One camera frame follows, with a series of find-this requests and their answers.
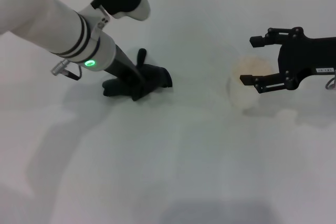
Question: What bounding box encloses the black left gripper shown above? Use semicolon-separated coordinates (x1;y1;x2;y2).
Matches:
101;45;148;91

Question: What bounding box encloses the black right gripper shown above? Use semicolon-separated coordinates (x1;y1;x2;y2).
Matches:
239;27;336;94

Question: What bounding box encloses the white paper cup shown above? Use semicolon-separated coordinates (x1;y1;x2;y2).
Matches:
226;55;274;110

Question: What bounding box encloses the dark cloth rag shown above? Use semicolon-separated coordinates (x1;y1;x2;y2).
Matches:
102;48;174;102

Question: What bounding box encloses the grey left arm cable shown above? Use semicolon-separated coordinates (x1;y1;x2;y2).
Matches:
50;59;82;81

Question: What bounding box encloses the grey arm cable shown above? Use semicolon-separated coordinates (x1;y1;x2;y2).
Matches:
50;59;82;81
324;75;336;90

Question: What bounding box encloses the grey right arm cable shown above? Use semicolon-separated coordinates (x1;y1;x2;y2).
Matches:
324;75;336;90

